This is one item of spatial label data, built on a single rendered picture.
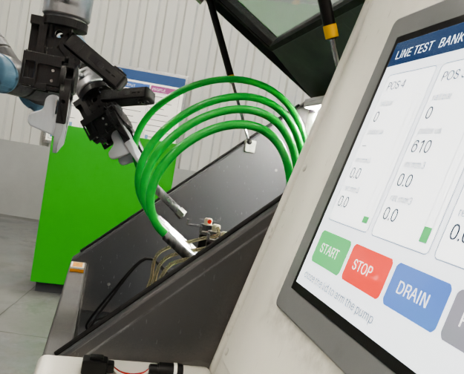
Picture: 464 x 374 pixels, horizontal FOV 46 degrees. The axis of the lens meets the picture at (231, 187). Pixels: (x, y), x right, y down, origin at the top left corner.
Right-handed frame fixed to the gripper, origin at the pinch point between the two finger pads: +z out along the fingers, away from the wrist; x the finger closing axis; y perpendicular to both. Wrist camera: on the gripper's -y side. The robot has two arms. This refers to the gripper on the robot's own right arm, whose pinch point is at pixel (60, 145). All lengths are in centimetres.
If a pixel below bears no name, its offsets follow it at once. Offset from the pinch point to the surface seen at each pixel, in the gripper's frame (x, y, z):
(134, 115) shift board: -654, -36, -38
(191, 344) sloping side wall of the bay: 22.9, -22.4, 22.9
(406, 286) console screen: 58, -30, 4
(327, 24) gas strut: 20.5, -34.3, -23.4
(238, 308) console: 24.6, -27.6, 16.8
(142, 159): -3.3, -13.8, 0.2
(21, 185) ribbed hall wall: -680, 95, 80
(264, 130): 12.7, -30.3, -7.7
